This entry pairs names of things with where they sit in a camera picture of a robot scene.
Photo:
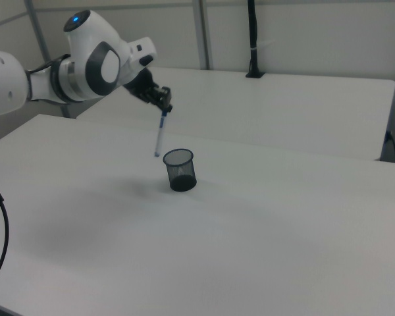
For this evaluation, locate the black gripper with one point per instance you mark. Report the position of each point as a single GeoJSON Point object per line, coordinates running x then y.
{"type": "Point", "coordinates": [145, 87]}

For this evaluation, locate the white marker with blue cap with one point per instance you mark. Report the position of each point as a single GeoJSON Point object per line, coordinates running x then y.
{"type": "Point", "coordinates": [159, 135]}

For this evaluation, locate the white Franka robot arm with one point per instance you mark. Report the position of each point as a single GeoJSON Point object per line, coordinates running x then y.
{"type": "Point", "coordinates": [85, 66]}

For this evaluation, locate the black mesh pen cup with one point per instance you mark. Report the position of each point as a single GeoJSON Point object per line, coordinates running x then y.
{"type": "Point", "coordinates": [182, 174]}

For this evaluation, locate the black pole with base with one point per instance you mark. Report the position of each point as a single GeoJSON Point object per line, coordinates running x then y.
{"type": "Point", "coordinates": [253, 39]}

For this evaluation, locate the grey metal wall post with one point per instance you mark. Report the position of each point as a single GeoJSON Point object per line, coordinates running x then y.
{"type": "Point", "coordinates": [203, 33]}
{"type": "Point", "coordinates": [39, 36]}

